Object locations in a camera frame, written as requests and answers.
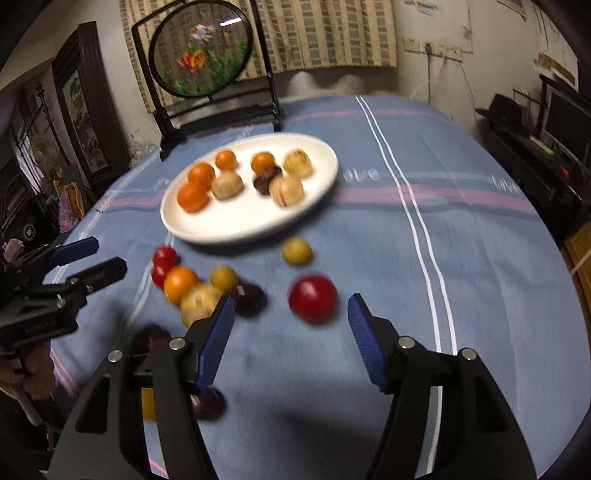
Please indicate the white oval plate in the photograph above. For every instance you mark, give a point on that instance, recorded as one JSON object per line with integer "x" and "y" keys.
{"x": 249, "y": 217}

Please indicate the red plum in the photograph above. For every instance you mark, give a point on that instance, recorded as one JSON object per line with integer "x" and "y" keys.
{"x": 313, "y": 297}

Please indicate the beige striped curtain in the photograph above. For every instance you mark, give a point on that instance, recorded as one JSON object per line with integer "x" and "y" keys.
{"x": 323, "y": 37}

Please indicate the pink orange bag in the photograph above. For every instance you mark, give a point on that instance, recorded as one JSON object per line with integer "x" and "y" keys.
{"x": 71, "y": 205}

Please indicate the dark framed painting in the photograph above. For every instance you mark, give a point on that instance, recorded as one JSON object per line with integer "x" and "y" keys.
{"x": 85, "y": 115}

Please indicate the orange mandarin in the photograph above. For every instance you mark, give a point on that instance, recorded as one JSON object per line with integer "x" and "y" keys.
{"x": 202, "y": 174}
{"x": 226, "y": 160}
{"x": 192, "y": 196}

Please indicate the pale asian pear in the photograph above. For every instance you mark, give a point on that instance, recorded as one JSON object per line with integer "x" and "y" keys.
{"x": 298, "y": 162}
{"x": 227, "y": 185}

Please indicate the black hat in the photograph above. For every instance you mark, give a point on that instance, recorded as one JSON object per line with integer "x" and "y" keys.
{"x": 503, "y": 108}

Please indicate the round embroidered goldfish screen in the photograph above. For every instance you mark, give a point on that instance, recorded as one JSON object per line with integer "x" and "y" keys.
{"x": 198, "y": 55}

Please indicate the small yellow-green plum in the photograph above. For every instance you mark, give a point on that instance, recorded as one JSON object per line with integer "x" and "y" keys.
{"x": 224, "y": 278}

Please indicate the white wall socket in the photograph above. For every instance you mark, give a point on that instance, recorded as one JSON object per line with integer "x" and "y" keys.
{"x": 412, "y": 45}

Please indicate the black television stand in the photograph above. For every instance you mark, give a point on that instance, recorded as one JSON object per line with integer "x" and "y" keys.
{"x": 526, "y": 170}

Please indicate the small smooth orange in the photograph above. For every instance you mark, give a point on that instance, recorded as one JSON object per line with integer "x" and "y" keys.
{"x": 181, "y": 284}
{"x": 263, "y": 162}

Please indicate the white keyboard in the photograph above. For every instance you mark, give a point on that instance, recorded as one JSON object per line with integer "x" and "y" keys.
{"x": 544, "y": 144}

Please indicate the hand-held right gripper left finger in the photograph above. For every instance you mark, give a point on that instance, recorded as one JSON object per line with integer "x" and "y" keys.
{"x": 217, "y": 341}

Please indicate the red cherry tomato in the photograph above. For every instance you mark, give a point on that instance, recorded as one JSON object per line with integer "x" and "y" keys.
{"x": 159, "y": 274}
{"x": 165, "y": 255}

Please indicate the reddish-brown water chestnut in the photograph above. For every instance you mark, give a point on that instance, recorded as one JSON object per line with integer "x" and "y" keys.
{"x": 267, "y": 180}

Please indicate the small tan longan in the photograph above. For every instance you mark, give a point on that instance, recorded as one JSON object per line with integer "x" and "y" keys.
{"x": 296, "y": 250}

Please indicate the clear plastic wrap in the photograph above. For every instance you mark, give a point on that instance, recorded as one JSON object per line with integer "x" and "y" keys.
{"x": 143, "y": 152}

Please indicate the person's left hand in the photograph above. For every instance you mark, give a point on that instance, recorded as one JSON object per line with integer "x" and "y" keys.
{"x": 41, "y": 374}

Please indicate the computer monitor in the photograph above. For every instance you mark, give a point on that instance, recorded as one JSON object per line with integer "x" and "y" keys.
{"x": 570, "y": 120}

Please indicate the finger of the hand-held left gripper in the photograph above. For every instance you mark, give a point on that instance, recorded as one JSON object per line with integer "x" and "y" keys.
{"x": 76, "y": 249}
{"x": 101, "y": 272}

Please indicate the cardboard box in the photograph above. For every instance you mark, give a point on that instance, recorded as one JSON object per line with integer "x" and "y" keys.
{"x": 581, "y": 258}

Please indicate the large beige asian pear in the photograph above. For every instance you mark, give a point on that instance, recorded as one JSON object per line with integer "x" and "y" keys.
{"x": 286, "y": 190}

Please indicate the blue striped tablecloth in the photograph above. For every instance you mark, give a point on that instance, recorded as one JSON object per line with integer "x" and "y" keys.
{"x": 369, "y": 207}

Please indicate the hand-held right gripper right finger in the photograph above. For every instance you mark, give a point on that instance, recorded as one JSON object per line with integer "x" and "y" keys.
{"x": 367, "y": 350}

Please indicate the white power strip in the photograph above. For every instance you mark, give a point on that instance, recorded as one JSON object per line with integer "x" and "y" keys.
{"x": 443, "y": 50}

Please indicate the electric fan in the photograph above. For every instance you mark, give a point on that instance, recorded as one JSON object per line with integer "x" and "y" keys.
{"x": 41, "y": 150}

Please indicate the dark purple plum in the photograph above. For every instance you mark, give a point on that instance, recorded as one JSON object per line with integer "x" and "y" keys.
{"x": 247, "y": 297}
{"x": 210, "y": 401}

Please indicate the white wall notice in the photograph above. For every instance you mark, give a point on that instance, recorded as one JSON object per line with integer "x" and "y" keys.
{"x": 512, "y": 7}

